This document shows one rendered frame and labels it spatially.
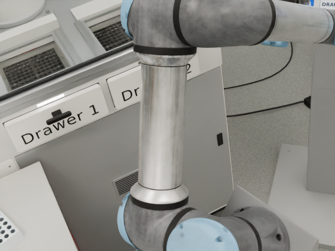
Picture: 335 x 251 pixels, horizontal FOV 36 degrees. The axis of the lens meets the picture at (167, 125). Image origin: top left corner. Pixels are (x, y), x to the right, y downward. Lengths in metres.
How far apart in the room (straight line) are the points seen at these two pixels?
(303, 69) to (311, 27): 1.88
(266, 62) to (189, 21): 2.16
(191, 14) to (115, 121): 0.84
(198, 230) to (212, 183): 1.15
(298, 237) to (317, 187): 1.20
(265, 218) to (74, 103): 0.70
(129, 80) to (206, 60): 0.27
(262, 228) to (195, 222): 0.17
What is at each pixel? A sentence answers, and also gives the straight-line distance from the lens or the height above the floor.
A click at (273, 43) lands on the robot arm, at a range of 1.24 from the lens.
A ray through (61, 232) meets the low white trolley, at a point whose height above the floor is 0.76.
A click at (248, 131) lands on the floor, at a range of 2.59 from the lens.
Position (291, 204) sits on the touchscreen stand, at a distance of 2.26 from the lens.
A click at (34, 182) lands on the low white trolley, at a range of 1.56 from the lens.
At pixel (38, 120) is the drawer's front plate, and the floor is 0.90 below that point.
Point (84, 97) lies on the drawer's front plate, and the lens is 1.52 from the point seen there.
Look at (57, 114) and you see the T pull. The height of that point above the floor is 0.91.
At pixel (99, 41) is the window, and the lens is 1.48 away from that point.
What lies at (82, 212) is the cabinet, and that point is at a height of 0.43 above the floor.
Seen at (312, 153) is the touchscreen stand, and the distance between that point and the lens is 2.12.
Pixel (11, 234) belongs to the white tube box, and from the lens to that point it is 1.42.
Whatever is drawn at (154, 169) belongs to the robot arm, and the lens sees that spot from 0.97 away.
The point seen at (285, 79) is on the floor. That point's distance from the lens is 2.87.
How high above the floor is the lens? 1.86
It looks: 44 degrees down
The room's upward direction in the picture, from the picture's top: 12 degrees counter-clockwise
